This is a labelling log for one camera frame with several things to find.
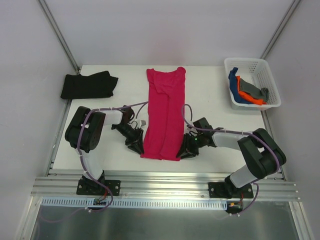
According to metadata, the pink t shirt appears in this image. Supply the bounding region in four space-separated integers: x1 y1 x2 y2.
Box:
140 66 186 162

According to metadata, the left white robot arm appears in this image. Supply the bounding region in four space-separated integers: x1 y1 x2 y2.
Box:
64 105 144 194

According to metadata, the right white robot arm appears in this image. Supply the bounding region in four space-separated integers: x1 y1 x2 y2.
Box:
176 117 287 199

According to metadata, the black folded t shirt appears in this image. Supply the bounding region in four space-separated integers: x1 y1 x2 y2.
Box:
60 70 119 100

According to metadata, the orange t shirt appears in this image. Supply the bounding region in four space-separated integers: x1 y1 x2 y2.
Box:
236 76 267 106

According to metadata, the blue t shirt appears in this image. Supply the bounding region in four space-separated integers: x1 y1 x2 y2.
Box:
228 67 251 104

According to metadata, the grey t shirt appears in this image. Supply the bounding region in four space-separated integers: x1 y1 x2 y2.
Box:
240 81 269 103

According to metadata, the white plastic basket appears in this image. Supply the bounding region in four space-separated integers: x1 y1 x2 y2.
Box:
224 57 282 111

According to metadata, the left corner aluminium profile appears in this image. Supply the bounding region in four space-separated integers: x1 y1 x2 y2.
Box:
37 0 81 73

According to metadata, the corner aluminium profile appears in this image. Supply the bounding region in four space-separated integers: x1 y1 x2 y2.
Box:
260 0 303 60
37 0 81 73

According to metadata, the right corner aluminium profile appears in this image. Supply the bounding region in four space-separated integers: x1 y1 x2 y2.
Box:
260 0 303 60

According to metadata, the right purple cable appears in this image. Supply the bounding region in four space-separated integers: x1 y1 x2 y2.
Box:
181 104 281 218

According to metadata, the purple cable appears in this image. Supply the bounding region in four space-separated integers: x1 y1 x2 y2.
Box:
181 104 281 218
76 100 150 214

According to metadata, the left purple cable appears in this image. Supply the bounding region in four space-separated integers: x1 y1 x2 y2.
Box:
76 100 150 214

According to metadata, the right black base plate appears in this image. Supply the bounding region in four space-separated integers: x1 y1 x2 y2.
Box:
208 182 254 199

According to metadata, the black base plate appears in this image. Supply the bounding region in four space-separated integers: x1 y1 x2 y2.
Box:
76 177 121 196
208 182 254 199

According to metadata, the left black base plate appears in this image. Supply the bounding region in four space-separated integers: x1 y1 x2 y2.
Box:
76 177 121 196

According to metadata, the white slotted cable duct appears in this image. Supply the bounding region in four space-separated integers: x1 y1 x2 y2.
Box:
41 197 227 211

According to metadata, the aluminium mounting rail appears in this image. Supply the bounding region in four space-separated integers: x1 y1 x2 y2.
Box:
31 169 303 202

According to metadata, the left table edge rail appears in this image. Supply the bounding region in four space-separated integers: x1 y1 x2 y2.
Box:
44 100 72 177

